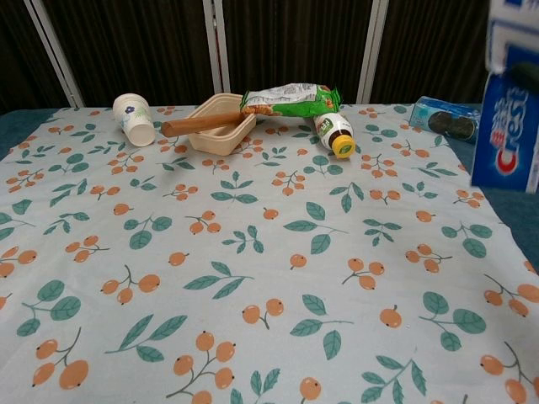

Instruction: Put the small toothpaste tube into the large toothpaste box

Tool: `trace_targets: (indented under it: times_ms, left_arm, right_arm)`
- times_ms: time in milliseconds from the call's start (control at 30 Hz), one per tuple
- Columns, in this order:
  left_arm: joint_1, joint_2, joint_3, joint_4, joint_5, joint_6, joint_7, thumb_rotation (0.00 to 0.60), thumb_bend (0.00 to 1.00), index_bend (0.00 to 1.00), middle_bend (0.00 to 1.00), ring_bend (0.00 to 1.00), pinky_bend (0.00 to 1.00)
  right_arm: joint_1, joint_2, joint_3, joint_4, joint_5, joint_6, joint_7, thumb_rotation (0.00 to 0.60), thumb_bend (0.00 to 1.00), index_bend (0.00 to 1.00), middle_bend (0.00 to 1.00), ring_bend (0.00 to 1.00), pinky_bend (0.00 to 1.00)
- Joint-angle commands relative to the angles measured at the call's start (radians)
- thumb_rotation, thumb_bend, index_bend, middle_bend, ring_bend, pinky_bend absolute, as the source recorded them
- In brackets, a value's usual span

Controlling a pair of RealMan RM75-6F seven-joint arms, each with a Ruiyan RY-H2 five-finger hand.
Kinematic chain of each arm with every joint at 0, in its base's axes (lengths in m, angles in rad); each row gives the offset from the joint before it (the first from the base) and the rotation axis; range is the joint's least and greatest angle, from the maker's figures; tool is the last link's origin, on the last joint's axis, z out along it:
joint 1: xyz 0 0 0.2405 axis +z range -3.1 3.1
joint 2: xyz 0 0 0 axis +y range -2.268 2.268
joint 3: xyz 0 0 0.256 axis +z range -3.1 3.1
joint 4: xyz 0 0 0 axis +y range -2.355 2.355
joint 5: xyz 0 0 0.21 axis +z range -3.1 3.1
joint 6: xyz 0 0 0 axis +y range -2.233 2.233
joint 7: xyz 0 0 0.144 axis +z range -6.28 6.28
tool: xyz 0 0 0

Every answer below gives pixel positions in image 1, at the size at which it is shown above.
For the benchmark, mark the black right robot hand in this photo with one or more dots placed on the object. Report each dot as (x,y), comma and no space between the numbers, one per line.
(524,75)

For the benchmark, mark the blue Crest toothpaste box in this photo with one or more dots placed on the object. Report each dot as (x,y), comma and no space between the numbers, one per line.
(505,139)

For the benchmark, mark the blue cookie package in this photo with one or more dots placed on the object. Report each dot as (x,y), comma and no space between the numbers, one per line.
(446,120)

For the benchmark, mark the brown bottle yellow cap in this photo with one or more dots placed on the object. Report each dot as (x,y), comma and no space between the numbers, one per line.
(332,128)

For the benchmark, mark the green snack bag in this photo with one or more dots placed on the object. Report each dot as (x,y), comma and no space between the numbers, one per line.
(295,103)

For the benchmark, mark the floral fruit print tablecloth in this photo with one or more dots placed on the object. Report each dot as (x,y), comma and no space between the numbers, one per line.
(252,210)

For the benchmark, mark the beige rectangular tray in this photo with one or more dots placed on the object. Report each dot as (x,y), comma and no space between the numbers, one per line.
(219,141)

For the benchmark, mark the wooden rolling pin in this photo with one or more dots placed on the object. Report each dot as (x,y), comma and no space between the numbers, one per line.
(189,124)

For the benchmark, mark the white floral paper cup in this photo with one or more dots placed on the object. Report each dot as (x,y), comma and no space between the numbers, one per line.
(134,118)

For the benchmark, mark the white screen frame post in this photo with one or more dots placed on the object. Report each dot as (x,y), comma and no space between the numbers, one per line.
(54,50)
(217,46)
(370,46)

